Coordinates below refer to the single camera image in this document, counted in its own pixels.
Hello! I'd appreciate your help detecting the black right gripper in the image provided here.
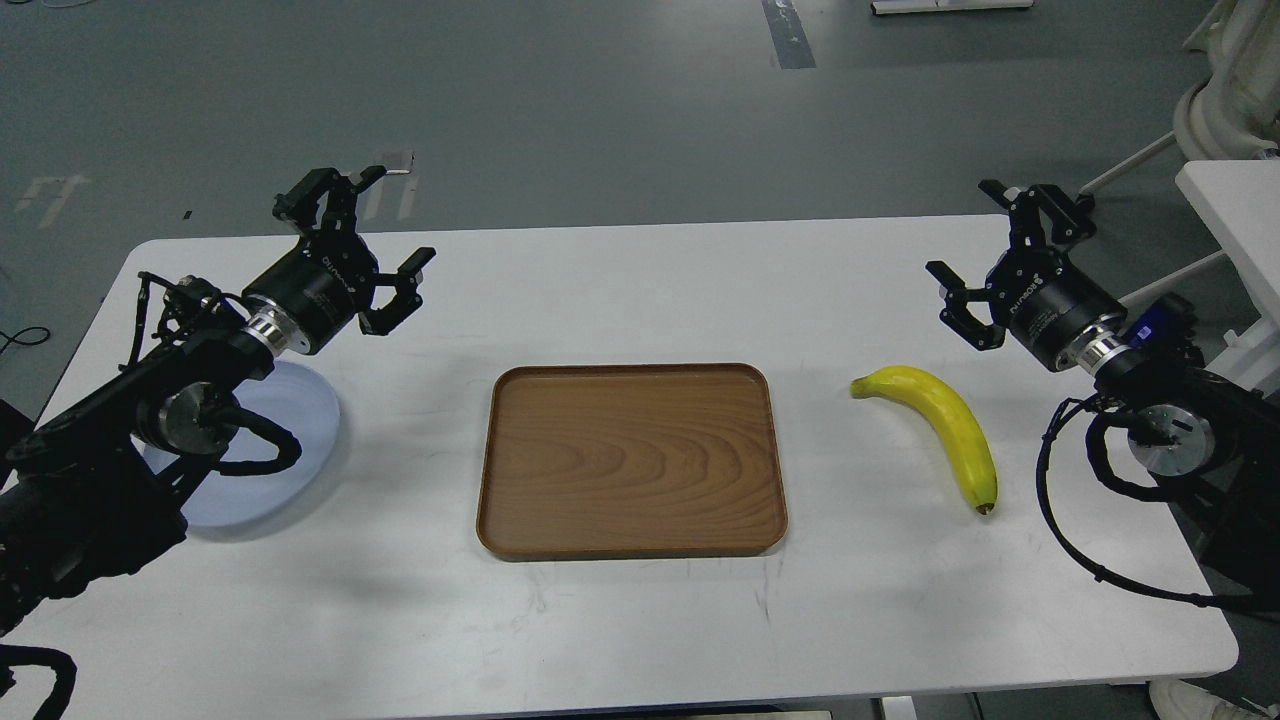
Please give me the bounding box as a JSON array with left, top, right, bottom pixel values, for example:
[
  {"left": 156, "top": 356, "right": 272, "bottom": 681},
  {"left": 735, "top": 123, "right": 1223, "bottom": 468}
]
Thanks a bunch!
[{"left": 925, "top": 179, "right": 1126, "bottom": 372}]

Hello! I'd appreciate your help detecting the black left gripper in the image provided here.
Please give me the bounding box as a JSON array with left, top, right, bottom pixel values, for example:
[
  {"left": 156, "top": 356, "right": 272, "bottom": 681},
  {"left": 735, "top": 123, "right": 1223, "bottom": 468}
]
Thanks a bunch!
[{"left": 243, "top": 167, "right": 436, "bottom": 355}]

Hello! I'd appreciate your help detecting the light blue plate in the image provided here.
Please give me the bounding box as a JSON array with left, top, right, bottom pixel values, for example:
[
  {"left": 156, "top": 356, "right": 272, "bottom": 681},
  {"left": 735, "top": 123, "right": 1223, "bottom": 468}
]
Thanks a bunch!
[{"left": 142, "top": 363, "right": 342, "bottom": 529}]

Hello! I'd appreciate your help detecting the yellow banana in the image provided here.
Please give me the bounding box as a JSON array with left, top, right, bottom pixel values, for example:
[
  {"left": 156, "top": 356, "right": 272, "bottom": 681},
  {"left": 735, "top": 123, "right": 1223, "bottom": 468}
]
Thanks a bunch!
[{"left": 849, "top": 365, "right": 998, "bottom": 516}]

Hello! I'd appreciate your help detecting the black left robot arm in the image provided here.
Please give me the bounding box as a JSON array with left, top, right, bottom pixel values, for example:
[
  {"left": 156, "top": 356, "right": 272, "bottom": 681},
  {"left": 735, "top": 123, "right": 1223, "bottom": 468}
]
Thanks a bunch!
[{"left": 1, "top": 165, "right": 436, "bottom": 632}]

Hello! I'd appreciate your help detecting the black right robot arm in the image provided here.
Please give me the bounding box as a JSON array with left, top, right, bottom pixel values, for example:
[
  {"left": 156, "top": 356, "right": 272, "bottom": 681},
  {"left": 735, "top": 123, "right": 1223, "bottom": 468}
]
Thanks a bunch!
[{"left": 925, "top": 179, "right": 1277, "bottom": 612}]

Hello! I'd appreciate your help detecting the white side table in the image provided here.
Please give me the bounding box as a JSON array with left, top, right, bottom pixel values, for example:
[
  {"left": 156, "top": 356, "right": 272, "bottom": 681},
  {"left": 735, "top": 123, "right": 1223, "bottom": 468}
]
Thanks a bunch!
[{"left": 1175, "top": 159, "right": 1279, "bottom": 324}]

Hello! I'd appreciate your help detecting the white chair base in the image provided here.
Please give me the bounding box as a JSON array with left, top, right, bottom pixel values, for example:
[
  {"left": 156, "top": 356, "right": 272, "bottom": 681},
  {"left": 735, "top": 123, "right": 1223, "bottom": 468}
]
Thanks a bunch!
[{"left": 1078, "top": 1, "right": 1279, "bottom": 197}]

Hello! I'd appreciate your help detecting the brown wooden tray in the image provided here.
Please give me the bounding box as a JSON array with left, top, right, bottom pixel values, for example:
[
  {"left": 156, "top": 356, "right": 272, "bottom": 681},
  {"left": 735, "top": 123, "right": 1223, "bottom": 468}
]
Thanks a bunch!
[{"left": 475, "top": 363, "right": 788, "bottom": 562}]

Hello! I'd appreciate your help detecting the white shoe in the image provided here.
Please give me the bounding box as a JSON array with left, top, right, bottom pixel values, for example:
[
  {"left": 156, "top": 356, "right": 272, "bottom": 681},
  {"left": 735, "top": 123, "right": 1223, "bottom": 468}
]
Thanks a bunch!
[{"left": 1148, "top": 679, "right": 1277, "bottom": 719}]

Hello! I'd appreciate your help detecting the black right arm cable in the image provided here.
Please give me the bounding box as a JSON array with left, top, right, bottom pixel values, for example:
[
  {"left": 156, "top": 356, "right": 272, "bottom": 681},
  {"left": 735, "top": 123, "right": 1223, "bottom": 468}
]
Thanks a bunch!
[{"left": 1036, "top": 397, "right": 1280, "bottom": 612}]

